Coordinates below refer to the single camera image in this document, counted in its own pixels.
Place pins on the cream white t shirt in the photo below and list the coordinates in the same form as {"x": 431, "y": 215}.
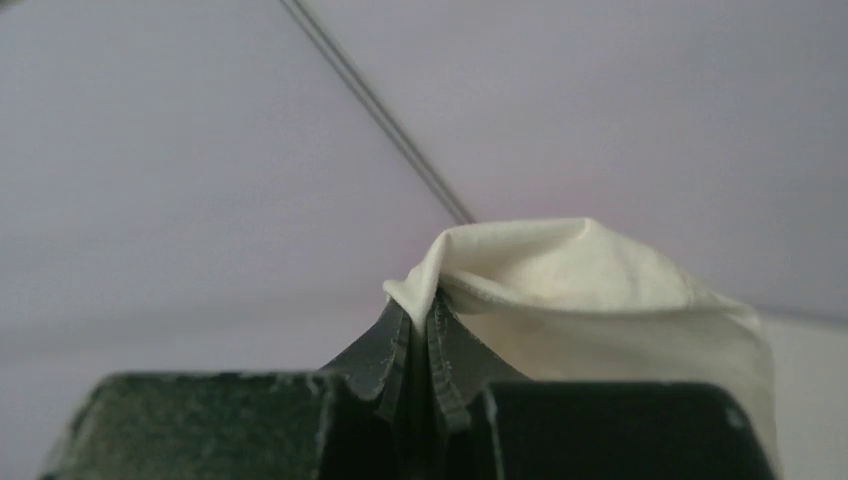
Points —
{"x": 570, "y": 299}

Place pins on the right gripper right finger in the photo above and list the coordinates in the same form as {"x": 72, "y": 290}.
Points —
{"x": 460, "y": 365}

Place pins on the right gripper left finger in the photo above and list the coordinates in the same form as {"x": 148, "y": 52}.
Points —
{"x": 375, "y": 365}

